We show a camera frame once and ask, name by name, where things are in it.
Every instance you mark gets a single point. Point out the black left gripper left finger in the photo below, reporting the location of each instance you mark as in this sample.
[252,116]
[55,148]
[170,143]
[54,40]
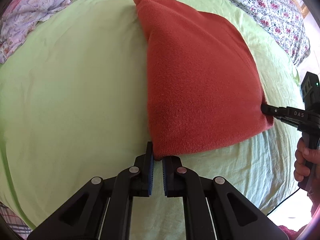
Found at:
[102,208]

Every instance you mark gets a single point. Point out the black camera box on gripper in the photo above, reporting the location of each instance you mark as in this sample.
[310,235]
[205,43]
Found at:
[310,92]

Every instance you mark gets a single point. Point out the white floral duvet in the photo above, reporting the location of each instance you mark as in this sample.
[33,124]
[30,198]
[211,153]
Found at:
[283,21]

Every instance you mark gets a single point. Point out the person's right hand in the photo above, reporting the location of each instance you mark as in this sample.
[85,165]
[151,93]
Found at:
[304,154]

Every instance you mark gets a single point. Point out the pastel floral pillowcase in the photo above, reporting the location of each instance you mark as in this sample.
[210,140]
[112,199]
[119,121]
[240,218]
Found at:
[21,17]

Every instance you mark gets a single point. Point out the orange knit sweater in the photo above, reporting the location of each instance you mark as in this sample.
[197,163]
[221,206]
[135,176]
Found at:
[204,90]

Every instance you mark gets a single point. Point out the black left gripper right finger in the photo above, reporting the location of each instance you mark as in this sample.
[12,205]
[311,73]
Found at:
[214,208]

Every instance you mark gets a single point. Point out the light green bed sheet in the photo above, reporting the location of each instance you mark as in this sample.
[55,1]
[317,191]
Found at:
[73,106]

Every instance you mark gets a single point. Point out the plaid mattress cover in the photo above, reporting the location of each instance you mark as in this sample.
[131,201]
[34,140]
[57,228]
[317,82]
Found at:
[15,222]

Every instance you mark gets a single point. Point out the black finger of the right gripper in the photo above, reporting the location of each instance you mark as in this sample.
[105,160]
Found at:
[268,110]

